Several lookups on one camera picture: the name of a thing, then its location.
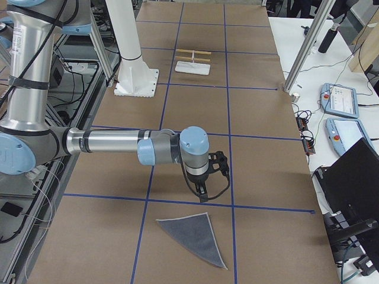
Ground black usb hub with cables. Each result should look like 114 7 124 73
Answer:
294 110 316 156

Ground far blue teach pendant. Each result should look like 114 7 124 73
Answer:
320 83 359 118

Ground black water bottle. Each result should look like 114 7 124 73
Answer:
318 23 339 53

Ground grey microfibre towel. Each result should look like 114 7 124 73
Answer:
156 212 228 270

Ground near blue teach pendant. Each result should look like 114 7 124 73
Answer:
326 118 374 156

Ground standing person in black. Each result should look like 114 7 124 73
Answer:
288 0 314 18

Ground white towel rack wooden bars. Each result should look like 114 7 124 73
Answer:
175 49 212 76

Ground blue teach pendant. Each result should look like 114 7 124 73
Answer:
320 83 359 118
326 118 374 156

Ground aluminium frame post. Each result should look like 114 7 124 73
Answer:
283 0 336 93

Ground wooden board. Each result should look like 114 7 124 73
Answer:
349 1 378 72

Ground small silver cylinder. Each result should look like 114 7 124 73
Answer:
290 93 300 103

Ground white camera mast pedestal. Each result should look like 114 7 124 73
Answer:
106 0 159 98

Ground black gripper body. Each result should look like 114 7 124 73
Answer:
187 172 210 185

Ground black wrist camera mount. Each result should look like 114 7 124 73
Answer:
207 151 230 178

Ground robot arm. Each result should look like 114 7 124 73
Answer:
1 1 213 202

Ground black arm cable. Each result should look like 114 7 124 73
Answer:
176 133 231 202

